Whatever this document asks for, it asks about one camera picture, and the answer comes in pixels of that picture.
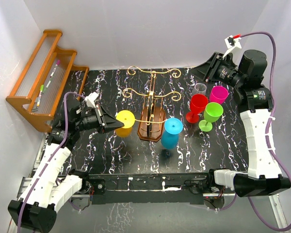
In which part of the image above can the orange wine glass yellow base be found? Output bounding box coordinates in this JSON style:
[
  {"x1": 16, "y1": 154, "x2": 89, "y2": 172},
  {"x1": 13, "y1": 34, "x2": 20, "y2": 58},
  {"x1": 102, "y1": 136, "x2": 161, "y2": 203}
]
[{"x1": 115, "y1": 110, "x2": 135, "y2": 138}]

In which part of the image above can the clear wine glass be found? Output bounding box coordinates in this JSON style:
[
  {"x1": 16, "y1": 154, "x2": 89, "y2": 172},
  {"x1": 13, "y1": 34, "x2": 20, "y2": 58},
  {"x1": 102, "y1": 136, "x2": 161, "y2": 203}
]
[{"x1": 194, "y1": 83, "x2": 207, "y2": 95}]

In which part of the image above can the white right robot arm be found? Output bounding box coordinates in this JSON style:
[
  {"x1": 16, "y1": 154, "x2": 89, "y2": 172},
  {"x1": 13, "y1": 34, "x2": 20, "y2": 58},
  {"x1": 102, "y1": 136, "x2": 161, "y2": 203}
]
[{"x1": 190, "y1": 50, "x2": 291, "y2": 197}]

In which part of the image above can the magenta wine glass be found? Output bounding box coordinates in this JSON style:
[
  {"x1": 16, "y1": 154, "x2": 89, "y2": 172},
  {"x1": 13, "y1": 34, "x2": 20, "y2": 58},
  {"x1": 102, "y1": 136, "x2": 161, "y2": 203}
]
[{"x1": 210, "y1": 86, "x2": 229, "y2": 104}]

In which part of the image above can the green capped marker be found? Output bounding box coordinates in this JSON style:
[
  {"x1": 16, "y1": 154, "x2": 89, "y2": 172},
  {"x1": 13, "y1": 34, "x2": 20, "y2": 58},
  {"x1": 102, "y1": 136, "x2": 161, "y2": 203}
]
[{"x1": 36, "y1": 85, "x2": 44, "y2": 107}]

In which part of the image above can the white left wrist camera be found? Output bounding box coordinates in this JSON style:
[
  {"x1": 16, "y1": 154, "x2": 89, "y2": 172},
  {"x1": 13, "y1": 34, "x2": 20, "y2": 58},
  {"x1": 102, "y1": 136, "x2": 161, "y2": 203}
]
[{"x1": 84, "y1": 92, "x2": 98, "y2": 108}]

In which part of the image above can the gold wire wine glass rack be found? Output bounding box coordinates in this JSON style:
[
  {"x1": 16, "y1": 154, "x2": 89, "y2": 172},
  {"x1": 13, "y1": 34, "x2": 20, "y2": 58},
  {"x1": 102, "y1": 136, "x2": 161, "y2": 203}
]
[{"x1": 122, "y1": 66, "x2": 182, "y2": 142}]

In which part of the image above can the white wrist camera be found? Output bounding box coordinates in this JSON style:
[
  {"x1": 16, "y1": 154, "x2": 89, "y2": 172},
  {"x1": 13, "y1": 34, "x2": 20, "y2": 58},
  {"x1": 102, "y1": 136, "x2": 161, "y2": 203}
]
[
  {"x1": 223, "y1": 34, "x2": 242, "y2": 58},
  {"x1": 84, "y1": 92, "x2": 98, "y2": 108}
]

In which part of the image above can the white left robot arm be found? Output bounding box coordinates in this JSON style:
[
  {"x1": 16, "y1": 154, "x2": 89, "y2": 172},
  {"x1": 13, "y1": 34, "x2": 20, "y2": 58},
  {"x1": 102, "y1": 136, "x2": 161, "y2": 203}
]
[{"x1": 8, "y1": 97, "x2": 124, "y2": 233}]

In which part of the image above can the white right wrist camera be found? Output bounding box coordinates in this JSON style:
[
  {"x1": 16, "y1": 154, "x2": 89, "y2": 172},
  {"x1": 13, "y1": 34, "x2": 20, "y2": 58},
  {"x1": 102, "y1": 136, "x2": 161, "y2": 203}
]
[{"x1": 223, "y1": 34, "x2": 242, "y2": 58}]

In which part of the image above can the blue wine glass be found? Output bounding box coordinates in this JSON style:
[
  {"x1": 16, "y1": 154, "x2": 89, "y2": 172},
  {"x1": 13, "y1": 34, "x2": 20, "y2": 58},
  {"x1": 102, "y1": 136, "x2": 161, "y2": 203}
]
[{"x1": 161, "y1": 117, "x2": 183, "y2": 150}]

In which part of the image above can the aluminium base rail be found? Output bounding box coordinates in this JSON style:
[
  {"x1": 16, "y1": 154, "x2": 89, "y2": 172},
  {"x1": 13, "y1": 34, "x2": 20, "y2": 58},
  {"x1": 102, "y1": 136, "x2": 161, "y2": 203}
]
[{"x1": 8, "y1": 169, "x2": 291, "y2": 233}]

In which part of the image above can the purple capped marker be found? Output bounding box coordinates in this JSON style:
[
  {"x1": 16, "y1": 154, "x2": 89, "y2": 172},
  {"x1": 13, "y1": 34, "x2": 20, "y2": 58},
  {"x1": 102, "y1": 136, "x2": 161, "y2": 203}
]
[{"x1": 50, "y1": 60, "x2": 61, "y2": 78}]

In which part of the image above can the red wine glass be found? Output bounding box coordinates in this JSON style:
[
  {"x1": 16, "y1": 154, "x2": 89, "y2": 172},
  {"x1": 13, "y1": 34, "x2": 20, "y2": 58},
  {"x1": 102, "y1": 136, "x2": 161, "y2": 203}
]
[{"x1": 186, "y1": 94, "x2": 208, "y2": 124}]

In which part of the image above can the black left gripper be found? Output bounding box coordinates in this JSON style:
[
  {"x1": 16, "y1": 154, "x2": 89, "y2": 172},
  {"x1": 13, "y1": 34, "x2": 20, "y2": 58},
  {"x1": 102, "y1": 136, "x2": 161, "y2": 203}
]
[{"x1": 75, "y1": 104, "x2": 125, "y2": 134}]

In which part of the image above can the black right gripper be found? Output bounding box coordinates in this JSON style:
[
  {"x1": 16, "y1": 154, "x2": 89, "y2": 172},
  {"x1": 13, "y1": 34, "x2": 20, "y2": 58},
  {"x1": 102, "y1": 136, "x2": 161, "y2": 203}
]
[{"x1": 189, "y1": 52, "x2": 245, "y2": 89}]

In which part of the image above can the green wine glass cream base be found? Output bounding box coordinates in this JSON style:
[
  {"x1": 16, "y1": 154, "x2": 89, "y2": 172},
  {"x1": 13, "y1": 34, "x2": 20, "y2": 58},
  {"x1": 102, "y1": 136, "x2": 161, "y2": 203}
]
[{"x1": 198, "y1": 102, "x2": 224, "y2": 132}]

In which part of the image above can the wooden tiered shelf rack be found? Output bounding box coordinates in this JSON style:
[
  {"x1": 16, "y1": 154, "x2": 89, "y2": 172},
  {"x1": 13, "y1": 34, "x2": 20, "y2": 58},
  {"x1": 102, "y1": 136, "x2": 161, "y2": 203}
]
[{"x1": 6, "y1": 29, "x2": 89, "y2": 133}]

